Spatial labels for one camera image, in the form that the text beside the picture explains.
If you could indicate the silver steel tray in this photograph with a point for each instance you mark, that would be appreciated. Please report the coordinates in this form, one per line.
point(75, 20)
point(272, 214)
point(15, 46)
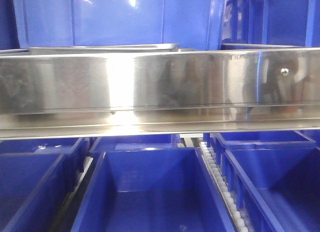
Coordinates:
point(132, 48)

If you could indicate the rear lower blue bin centre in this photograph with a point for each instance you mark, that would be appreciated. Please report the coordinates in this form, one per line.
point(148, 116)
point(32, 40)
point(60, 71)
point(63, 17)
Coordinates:
point(134, 142)

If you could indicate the blue bin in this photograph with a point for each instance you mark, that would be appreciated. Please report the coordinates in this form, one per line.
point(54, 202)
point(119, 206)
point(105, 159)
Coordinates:
point(272, 22)
point(279, 189)
point(74, 151)
point(165, 190)
point(134, 142)
point(51, 23)
point(222, 141)
point(32, 188)

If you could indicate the rear lower blue bin left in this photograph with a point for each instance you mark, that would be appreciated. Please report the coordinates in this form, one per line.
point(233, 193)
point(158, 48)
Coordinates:
point(74, 151)

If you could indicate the upper blue bin centre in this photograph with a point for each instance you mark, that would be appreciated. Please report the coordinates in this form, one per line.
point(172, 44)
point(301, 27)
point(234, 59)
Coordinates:
point(51, 23)

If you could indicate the rear lower blue bin right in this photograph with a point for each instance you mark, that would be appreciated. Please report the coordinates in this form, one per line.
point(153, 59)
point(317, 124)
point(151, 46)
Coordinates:
point(222, 141)

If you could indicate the white roller track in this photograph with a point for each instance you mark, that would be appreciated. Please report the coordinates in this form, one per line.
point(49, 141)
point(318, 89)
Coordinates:
point(210, 159)

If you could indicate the upper blue bin right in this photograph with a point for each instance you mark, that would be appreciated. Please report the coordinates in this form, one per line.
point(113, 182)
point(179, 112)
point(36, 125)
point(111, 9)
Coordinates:
point(272, 22)

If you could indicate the stainless steel shelf rail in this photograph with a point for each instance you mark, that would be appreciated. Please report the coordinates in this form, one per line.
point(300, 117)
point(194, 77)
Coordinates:
point(133, 93)

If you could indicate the rail screw left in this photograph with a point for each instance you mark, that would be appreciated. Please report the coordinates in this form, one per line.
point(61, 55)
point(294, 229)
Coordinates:
point(284, 71)

